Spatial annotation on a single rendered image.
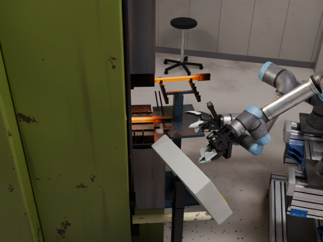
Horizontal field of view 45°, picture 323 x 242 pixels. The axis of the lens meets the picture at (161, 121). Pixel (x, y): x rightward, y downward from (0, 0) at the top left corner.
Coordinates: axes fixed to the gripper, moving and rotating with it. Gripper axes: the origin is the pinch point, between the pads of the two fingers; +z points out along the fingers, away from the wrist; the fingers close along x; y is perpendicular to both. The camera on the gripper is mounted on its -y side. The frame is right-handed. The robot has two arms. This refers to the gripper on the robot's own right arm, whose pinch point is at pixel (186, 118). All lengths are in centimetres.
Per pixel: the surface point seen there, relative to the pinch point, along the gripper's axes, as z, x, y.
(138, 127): 26.6, -6.5, 0.7
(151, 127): 19.9, -6.9, 0.7
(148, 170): 21.8, -16.0, 22.5
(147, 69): 22.1, -17.5, -39.1
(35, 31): 63, -44, -68
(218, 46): -86, 298, 83
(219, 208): -4, -71, -2
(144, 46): 23, -17, -50
